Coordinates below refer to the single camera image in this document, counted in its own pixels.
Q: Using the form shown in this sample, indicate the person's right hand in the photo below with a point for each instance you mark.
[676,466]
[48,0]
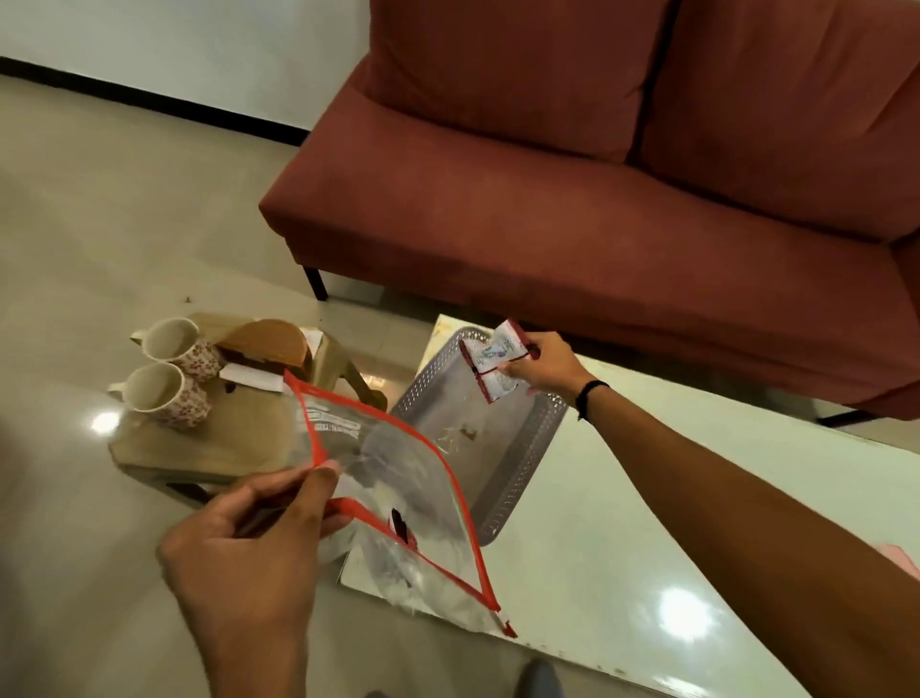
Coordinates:
[553,370]

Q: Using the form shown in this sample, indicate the person's left hand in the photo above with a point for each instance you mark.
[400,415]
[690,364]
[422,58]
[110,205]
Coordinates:
[244,575]

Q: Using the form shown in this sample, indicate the person's right thumb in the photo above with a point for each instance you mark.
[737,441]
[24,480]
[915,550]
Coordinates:
[519,370]

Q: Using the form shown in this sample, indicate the person's left thumb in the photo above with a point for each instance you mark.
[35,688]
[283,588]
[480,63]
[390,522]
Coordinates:
[316,503]

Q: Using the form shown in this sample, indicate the white red-edged sachets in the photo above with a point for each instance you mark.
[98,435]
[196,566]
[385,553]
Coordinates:
[492,359]

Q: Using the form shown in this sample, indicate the clear red-edged zip pouch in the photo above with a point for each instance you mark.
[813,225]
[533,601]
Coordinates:
[402,489]

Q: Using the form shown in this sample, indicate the person's right forearm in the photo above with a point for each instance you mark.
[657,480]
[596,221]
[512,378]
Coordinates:
[755,546]

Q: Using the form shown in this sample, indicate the person's left forearm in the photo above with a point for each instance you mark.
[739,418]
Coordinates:
[255,676]

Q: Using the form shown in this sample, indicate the black wristband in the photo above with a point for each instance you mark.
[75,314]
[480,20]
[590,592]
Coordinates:
[588,397]

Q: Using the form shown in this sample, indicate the silver perforated metal tray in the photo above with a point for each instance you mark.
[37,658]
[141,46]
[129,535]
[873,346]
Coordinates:
[460,424]

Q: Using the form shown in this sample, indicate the beige plastic stool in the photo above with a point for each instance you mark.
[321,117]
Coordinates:
[237,431]

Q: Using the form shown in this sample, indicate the white paper napkins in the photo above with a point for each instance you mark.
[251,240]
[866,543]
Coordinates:
[251,377]

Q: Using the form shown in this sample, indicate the red fabric sofa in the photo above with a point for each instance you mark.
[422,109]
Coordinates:
[575,237]

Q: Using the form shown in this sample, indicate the wooden napkin holder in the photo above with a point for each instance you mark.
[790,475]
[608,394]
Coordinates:
[266,344]

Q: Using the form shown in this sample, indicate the floral white mug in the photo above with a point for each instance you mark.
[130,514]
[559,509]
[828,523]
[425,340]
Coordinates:
[183,349]
[165,395]

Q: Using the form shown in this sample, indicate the person's grey shoe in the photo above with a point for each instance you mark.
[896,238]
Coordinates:
[539,682]

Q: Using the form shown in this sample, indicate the red sofa back cushion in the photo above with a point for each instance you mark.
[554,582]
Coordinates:
[517,72]
[790,108]

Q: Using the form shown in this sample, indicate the pink cloth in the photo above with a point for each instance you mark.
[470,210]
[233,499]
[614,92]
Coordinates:
[902,561]

